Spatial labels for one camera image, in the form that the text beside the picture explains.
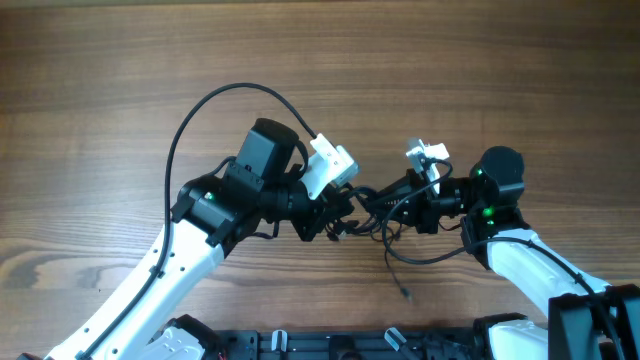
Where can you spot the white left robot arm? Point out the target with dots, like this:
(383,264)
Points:
(212,214)

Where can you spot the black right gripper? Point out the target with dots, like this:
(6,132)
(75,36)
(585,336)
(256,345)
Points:
(423,211)

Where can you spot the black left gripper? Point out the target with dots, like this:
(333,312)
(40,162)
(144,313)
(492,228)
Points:
(332,202)

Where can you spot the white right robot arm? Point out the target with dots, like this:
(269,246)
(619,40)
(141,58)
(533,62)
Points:
(587,318)

